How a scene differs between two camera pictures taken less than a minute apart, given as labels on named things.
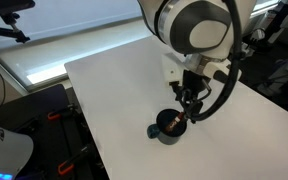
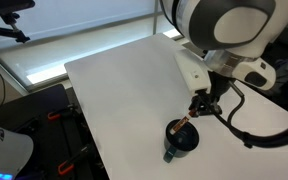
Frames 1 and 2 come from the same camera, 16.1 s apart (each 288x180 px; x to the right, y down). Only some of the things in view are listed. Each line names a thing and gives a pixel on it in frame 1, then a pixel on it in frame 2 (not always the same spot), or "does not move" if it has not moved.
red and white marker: x=176 y=120 → x=179 y=124
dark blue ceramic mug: x=163 y=121 → x=182 y=141
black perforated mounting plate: x=63 y=145 does not move
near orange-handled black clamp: x=68 y=164 does not move
